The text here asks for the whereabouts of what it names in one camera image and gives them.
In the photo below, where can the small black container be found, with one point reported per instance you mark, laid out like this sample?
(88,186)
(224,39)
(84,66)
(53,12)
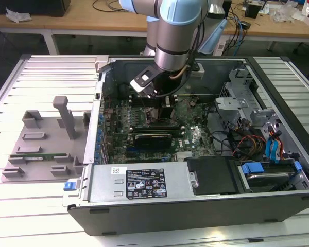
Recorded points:
(252,10)

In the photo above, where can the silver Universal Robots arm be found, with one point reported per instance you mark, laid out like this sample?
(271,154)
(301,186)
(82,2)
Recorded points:
(175,33)

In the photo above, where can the grey parts rack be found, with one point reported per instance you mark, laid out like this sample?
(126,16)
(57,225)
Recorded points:
(49,144)

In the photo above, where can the green RAM stick white label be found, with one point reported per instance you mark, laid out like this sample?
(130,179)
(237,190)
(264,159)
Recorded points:
(41,157)

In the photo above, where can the black graphics card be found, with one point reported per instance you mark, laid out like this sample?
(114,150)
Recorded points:
(152,140)

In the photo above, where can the silver power supply unit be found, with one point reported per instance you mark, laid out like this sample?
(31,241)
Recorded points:
(108,180)

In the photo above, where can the silver chipset heatsink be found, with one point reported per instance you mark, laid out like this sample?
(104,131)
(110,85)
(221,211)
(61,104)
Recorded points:
(184,155)

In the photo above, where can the blue case latch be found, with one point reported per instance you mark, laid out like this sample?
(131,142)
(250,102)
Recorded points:
(69,186)

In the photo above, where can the hard disk in blue carrier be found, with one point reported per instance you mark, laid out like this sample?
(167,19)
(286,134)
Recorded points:
(267,178)

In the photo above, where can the black and grey PC case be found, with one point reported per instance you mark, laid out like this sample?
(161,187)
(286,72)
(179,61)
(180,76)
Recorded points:
(195,218)

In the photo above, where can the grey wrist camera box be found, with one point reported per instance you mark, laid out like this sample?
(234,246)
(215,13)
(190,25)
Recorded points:
(198,73)

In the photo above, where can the long wooden desk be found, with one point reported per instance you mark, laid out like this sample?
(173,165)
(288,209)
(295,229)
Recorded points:
(67,23)

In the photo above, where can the large black box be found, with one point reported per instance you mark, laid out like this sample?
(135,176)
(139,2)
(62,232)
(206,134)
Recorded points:
(28,6)

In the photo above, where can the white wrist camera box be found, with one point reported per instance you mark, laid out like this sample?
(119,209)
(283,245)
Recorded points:
(141,82)

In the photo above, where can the small black device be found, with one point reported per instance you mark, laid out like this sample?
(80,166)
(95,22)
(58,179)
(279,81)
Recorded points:
(246,24)

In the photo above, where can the black plastic shroud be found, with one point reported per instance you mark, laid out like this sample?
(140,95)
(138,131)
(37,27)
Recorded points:
(211,175)

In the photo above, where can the clear plastic wrap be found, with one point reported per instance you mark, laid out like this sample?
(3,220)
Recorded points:
(285,13)

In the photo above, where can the green motherboard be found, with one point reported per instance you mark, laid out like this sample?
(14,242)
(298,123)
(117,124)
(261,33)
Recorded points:
(121,139)

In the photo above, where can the crumpled white plastic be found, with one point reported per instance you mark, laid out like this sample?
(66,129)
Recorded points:
(18,15)

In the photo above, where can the grey metal drive cage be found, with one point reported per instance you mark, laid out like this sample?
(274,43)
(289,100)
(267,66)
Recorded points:
(231,105)

